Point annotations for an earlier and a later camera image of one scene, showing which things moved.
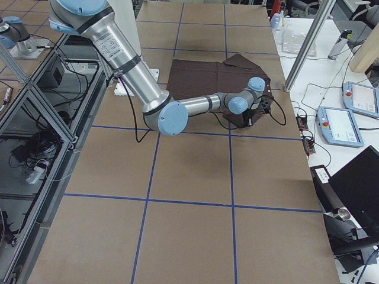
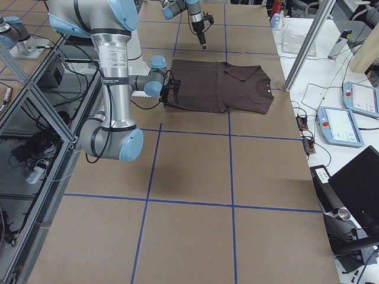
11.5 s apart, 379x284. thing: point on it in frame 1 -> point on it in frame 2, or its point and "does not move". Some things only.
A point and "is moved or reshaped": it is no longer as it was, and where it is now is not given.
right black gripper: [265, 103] -> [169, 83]
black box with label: [325, 189] does not move
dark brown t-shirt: [188, 79] is moved or reshaped
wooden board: [368, 52] does not move
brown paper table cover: [209, 204] does not move
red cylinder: [277, 6] does not move
